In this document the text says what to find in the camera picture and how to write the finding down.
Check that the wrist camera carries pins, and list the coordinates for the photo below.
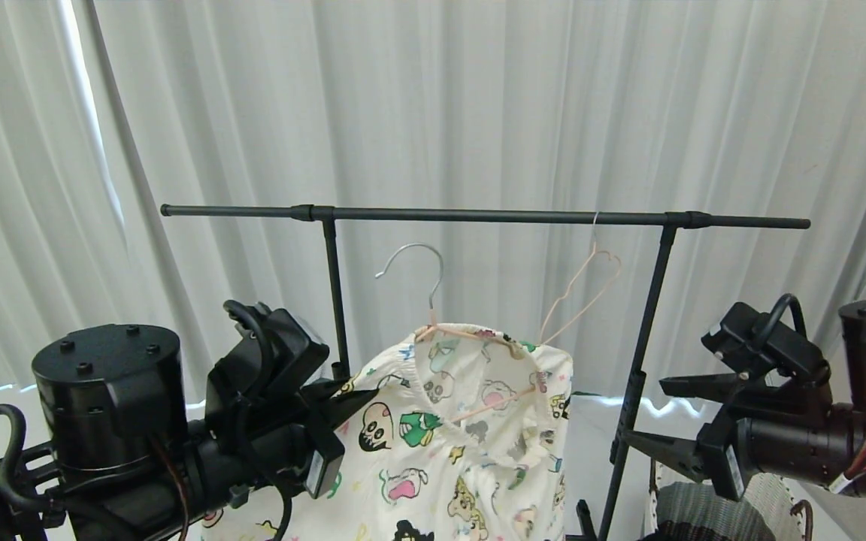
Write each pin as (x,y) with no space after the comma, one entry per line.
(283,353)
(771,338)

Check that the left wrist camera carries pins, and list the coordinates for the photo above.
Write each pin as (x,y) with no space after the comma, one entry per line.
(283,353)

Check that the white laundry basket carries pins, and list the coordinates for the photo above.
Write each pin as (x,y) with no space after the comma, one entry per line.
(711,515)

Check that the pink clothes hanger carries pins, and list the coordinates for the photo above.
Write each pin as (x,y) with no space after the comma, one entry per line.
(433,319)
(595,233)

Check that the cream printed garment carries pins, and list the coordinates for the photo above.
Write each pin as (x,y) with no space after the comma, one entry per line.
(440,451)

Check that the white curtain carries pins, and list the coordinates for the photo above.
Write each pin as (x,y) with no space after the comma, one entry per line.
(440,90)

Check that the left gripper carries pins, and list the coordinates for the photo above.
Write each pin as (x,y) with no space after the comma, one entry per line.
(252,458)

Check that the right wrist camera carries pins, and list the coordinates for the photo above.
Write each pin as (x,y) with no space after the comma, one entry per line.
(771,338)

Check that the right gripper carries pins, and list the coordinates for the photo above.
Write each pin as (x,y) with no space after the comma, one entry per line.
(786,447)

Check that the black clothes rack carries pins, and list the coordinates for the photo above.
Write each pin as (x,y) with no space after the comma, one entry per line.
(516,216)

